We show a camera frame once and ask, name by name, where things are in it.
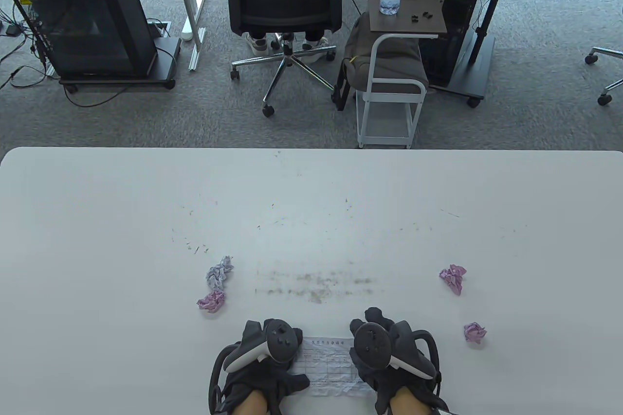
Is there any black wheeled platform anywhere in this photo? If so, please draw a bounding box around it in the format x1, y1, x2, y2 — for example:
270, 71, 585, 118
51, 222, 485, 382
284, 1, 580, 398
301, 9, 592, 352
58, 37, 182, 93

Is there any person's left hand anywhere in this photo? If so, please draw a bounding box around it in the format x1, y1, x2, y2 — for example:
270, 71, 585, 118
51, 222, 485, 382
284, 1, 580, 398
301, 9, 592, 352
218, 319, 311, 415

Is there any black computer tower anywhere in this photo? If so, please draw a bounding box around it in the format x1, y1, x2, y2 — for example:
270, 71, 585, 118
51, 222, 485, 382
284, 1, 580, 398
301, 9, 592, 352
419, 0, 492, 87

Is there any grey fabric bag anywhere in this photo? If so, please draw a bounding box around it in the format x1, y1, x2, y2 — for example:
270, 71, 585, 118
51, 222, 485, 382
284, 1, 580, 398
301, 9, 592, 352
334, 14, 429, 111

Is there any brown side table white frame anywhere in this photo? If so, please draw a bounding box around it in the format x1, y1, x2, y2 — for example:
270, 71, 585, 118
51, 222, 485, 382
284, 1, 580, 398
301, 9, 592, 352
356, 0, 447, 149

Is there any black standing desk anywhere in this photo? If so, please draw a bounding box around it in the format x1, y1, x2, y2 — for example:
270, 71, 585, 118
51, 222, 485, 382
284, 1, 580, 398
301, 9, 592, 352
428, 0, 546, 108

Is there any black floor cable tangle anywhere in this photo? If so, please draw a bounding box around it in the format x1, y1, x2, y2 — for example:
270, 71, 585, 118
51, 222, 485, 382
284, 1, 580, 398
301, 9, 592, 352
0, 0, 63, 90

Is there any person's right hand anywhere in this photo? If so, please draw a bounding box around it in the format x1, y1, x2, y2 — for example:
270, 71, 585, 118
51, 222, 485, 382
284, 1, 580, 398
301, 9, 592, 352
348, 307, 451, 415

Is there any chrome chair base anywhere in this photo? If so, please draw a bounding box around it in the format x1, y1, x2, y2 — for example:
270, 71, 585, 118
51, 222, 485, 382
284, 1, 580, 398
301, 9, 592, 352
584, 47, 623, 107

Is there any black glass computer case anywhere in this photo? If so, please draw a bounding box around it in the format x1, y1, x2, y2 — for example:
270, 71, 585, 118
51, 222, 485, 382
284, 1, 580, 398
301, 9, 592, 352
6, 0, 159, 79

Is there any black and grey hand controller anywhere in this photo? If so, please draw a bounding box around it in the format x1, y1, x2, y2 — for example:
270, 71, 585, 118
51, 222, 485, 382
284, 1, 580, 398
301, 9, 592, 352
351, 322, 437, 381
223, 319, 303, 374

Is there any pink paper invoice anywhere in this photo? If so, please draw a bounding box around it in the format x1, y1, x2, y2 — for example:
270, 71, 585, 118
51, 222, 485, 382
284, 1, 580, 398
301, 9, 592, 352
197, 290, 227, 313
463, 323, 487, 345
439, 264, 467, 296

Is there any long black floor cable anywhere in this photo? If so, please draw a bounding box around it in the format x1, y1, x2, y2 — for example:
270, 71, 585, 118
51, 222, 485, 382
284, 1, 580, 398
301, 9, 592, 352
63, 57, 178, 108

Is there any person's left forearm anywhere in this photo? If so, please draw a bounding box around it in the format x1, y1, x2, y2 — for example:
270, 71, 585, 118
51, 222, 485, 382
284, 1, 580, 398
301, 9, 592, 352
238, 392, 269, 415

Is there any white paper invoice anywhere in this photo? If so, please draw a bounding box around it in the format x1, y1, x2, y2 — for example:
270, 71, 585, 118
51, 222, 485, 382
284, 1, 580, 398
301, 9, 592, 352
292, 336, 375, 398
205, 256, 234, 291

